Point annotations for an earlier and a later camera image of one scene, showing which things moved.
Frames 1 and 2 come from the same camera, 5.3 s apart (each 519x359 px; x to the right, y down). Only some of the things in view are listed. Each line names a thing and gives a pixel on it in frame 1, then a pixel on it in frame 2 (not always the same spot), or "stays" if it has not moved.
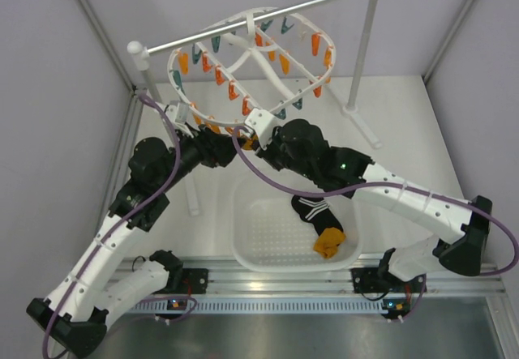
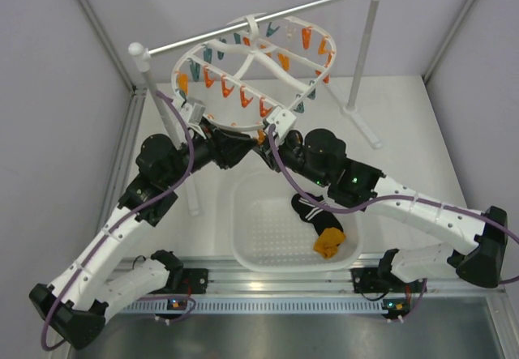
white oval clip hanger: (266, 59) stays
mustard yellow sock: (327, 243) stays
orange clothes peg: (232, 95) to (244, 100)
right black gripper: (268, 153) stays
